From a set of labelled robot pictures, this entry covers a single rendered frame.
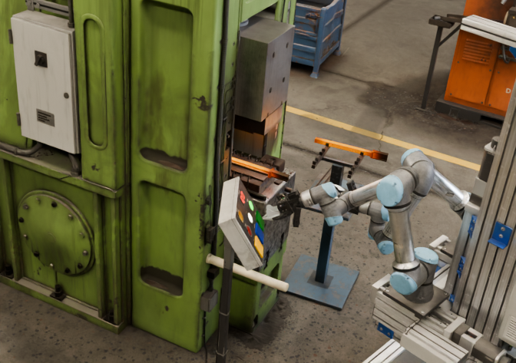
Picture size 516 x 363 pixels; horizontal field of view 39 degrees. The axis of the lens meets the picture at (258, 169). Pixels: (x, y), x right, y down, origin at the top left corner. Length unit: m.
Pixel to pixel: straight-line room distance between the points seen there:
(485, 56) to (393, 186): 4.06
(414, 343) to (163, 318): 1.46
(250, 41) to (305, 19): 4.04
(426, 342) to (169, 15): 1.83
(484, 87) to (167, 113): 4.13
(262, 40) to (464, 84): 3.96
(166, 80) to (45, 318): 1.69
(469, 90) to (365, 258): 2.62
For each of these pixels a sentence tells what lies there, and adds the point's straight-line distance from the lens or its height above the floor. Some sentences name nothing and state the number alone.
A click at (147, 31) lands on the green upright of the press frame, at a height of 1.76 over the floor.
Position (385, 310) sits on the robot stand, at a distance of 3.57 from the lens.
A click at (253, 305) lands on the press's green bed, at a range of 4.17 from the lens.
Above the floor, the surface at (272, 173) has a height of 1.00.
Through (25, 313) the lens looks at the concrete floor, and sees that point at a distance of 4.50.
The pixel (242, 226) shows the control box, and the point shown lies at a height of 1.14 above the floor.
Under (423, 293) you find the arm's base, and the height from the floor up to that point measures 0.87.
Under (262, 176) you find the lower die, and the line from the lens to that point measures 3.81.
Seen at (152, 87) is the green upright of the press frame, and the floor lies 1.49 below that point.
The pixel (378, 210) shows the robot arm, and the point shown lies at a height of 1.00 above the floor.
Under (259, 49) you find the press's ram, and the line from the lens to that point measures 3.39.
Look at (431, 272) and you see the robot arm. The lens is 3.34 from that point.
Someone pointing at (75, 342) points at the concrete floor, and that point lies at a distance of 4.28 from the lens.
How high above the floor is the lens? 2.96
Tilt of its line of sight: 31 degrees down
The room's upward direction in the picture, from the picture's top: 5 degrees clockwise
